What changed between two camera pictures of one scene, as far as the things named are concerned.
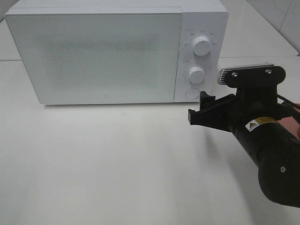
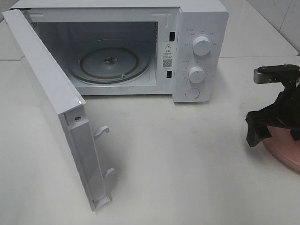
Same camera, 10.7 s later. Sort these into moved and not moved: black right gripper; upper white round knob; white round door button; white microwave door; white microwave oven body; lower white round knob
Moved: black right gripper; white microwave door
Not moved: white round door button; upper white round knob; lower white round knob; white microwave oven body
